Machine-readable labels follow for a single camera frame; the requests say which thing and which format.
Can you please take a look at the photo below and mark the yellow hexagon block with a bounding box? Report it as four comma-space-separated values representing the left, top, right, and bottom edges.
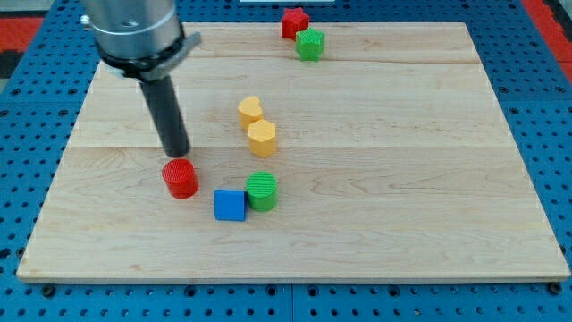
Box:
248, 119, 277, 157

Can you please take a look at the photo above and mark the blue cube block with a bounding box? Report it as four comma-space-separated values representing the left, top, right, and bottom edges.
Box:
214, 190, 247, 222

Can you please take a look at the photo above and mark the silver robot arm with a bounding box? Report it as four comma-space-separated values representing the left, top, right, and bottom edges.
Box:
80, 0, 202, 82

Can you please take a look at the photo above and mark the green star block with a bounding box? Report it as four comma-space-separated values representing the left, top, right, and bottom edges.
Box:
295, 27, 325, 62

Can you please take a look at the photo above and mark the red star block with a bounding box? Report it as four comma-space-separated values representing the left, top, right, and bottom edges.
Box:
281, 7, 310, 40

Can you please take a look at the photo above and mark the green cylinder block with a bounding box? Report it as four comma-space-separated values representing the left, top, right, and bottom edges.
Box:
246, 171, 278, 212

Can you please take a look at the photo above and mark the wooden board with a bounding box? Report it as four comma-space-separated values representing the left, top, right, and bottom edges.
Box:
17, 22, 570, 284

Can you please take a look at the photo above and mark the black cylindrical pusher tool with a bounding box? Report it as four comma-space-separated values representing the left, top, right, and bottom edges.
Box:
139, 76, 190, 158

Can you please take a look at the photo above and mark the yellow heart block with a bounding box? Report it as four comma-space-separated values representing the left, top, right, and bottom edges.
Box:
237, 96, 264, 130

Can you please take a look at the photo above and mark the red cylinder block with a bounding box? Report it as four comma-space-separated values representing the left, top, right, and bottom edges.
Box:
162, 158, 199, 199

